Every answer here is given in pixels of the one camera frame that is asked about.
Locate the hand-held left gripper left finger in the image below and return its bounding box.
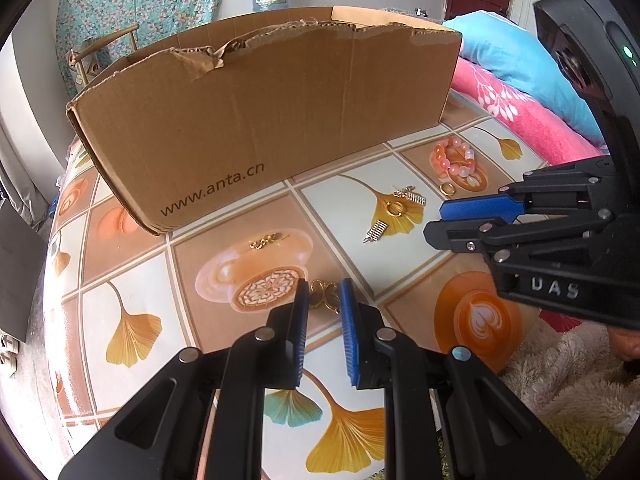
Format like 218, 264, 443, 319
59, 279, 310, 480

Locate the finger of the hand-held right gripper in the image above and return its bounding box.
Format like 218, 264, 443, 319
439, 155, 621, 223
423, 209, 621, 262

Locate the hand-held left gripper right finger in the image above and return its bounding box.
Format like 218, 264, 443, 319
339, 279, 586, 480

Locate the pink bead bracelet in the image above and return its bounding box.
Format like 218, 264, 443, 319
431, 137, 476, 183

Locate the gold curvy earring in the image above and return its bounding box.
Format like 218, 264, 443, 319
248, 232, 292, 252
307, 280, 343, 313

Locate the torn cardboard box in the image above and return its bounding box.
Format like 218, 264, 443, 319
66, 6, 463, 237

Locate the person's right hand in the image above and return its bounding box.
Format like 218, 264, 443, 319
610, 327, 640, 366

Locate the leaf patterned tablecloth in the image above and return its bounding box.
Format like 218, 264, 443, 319
42, 87, 608, 480

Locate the pink floral blanket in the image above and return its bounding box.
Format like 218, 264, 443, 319
450, 57, 606, 333

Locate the white fluffy clothing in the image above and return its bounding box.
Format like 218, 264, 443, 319
500, 320, 640, 431

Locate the light blue quilt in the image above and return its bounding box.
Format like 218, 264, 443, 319
442, 10, 608, 146

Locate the green fluffy cloth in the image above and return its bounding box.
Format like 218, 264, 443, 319
435, 400, 626, 480

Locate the grey curtain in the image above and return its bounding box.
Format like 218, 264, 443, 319
0, 120, 53, 233

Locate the wooden chair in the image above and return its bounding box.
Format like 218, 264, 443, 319
67, 23, 140, 98

